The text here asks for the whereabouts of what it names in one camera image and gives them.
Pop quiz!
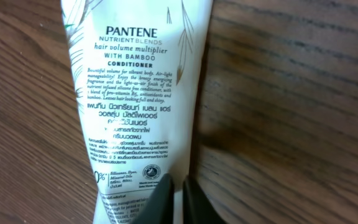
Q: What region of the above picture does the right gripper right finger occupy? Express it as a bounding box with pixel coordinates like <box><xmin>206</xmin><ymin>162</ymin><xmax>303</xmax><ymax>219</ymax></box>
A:
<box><xmin>183</xmin><ymin>175</ymin><xmax>226</xmax><ymax>224</ymax></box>

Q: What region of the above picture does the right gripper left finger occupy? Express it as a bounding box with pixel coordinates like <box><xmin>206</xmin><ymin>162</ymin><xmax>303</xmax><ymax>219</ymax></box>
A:
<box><xmin>132</xmin><ymin>174</ymin><xmax>175</xmax><ymax>224</ymax></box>

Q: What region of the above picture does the white Pantene tube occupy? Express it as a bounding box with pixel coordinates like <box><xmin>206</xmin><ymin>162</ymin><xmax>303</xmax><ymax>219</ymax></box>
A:
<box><xmin>61</xmin><ymin>0</ymin><xmax>213</xmax><ymax>223</ymax></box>

